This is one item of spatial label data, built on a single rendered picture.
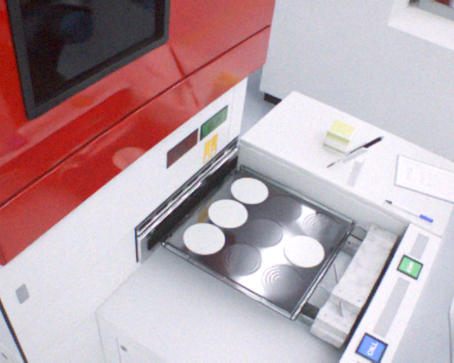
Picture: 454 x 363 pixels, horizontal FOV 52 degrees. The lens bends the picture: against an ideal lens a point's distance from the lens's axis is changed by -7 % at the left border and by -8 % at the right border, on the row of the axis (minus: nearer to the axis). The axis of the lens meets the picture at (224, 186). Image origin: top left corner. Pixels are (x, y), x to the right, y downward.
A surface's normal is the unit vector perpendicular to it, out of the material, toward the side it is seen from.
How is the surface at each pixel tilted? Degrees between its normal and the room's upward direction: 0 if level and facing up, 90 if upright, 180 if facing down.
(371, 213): 90
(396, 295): 0
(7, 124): 90
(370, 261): 0
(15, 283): 90
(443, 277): 0
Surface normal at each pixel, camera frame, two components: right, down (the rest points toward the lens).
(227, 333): 0.10, -0.73
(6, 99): 0.84, 0.43
